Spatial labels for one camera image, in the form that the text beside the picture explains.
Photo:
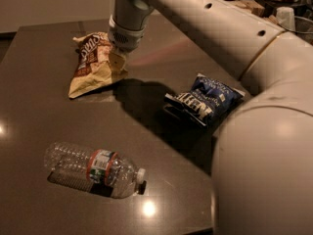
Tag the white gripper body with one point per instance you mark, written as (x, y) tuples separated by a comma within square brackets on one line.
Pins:
[(125, 37)]

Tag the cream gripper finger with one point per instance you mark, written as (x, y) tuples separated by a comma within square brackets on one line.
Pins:
[(119, 52)]

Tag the brown chip bag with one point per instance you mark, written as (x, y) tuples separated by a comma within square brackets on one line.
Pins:
[(97, 65)]

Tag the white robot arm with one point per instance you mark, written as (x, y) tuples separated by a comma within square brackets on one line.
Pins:
[(262, 166)]

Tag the blue chip bag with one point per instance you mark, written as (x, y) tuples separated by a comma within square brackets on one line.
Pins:
[(207, 100)]

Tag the clear plastic water bottle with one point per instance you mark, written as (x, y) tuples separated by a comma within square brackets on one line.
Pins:
[(97, 171)]

